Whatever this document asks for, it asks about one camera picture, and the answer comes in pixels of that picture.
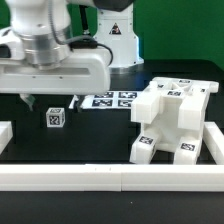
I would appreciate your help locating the white tagged bar part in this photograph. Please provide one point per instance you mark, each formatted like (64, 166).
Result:
(146, 107)

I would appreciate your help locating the small white tagged cube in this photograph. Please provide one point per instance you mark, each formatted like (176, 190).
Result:
(55, 117)

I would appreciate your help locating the white front fence rail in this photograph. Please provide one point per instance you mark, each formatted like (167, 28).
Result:
(94, 177)

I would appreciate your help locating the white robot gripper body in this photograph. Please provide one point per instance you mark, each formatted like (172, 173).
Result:
(38, 65)

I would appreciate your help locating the paper sheet with tags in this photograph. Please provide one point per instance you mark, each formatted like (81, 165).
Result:
(109, 100)

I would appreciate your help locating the white chair seat part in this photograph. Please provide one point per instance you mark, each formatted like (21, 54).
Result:
(181, 116)

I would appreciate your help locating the white left fence block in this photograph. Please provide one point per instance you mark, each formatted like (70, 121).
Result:
(6, 134)

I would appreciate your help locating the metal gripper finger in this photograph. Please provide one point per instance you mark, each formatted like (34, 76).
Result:
(29, 100)
(78, 100)

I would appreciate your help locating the white long chair back part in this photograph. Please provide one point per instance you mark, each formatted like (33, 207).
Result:
(177, 86)

